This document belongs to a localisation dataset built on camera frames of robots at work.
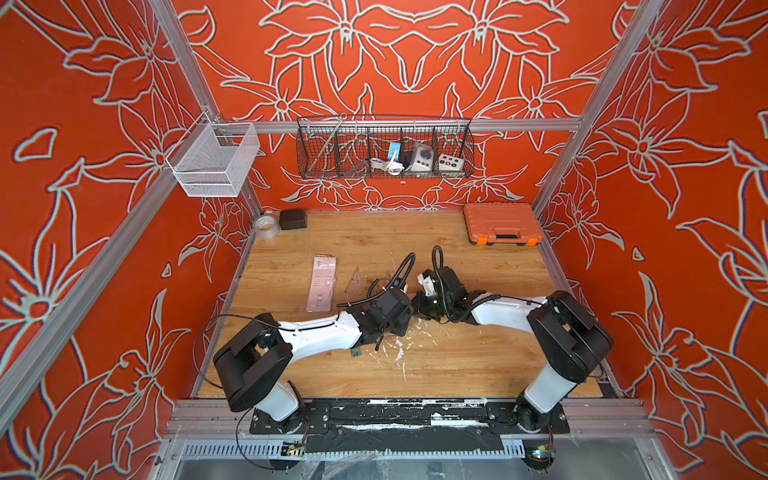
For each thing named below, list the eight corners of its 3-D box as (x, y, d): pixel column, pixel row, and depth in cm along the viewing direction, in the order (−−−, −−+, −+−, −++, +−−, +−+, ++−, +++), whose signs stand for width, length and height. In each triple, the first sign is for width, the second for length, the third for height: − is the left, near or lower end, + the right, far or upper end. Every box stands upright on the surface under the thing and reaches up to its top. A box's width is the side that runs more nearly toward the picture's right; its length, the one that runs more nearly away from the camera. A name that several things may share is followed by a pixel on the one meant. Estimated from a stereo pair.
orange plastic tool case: (471, 246, 110) (474, 237, 106) (462, 210, 123) (465, 201, 118) (544, 246, 110) (550, 237, 106) (527, 210, 123) (532, 200, 118)
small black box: (281, 230, 114) (279, 225, 112) (282, 215, 119) (280, 211, 117) (306, 227, 115) (305, 222, 113) (306, 212, 120) (305, 208, 118)
